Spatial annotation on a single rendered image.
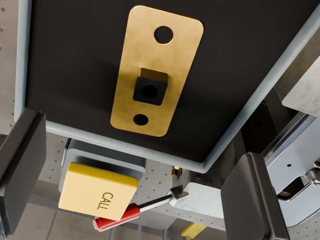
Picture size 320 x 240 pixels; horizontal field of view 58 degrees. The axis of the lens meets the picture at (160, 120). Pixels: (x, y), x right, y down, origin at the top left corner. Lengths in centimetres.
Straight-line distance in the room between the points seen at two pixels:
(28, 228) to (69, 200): 222
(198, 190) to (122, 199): 18
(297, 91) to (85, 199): 20
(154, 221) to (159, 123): 229
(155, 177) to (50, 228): 162
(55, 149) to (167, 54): 83
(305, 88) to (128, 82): 15
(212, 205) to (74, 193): 25
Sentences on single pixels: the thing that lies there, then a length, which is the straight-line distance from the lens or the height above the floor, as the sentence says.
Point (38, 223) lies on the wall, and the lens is 252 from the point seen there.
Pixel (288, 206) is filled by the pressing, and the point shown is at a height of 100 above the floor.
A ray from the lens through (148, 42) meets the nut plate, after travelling 16.
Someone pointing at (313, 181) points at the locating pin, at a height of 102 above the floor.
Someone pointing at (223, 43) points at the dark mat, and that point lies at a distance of 16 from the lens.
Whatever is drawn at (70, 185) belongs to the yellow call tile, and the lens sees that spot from 26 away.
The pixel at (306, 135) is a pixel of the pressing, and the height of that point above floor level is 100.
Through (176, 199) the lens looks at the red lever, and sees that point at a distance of 42.
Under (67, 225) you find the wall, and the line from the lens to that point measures 254.
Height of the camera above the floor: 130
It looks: 48 degrees down
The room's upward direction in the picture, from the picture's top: 177 degrees counter-clockwise
